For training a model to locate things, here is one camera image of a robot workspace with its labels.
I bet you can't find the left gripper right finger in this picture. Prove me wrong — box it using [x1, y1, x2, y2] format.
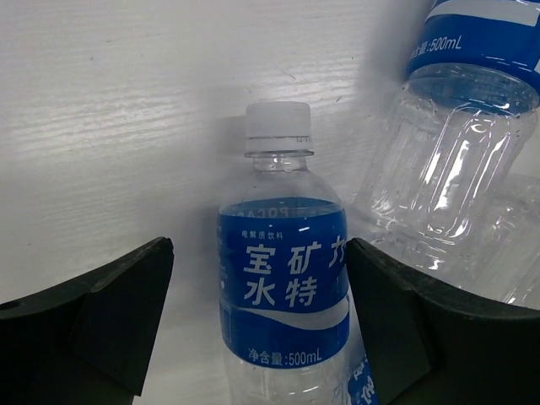
[346, 239, 539, 404]

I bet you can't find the blue label bottle rear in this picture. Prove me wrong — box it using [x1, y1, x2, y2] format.
[354, 1, 539, 270]

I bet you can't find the blue label bottle front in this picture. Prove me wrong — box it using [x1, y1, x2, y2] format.
[347, 356, 379, 405]

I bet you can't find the blue label bottle centre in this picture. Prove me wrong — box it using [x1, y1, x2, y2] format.
[217, 101, 350, 404]

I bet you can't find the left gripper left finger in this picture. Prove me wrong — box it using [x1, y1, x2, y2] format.
[1, 237, 174, 404]

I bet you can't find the blue label bottle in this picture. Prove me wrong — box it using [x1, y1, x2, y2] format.
[354, 1, 539, 270]
[217, 101, 350, 404]
[347, 356, 379, 405]

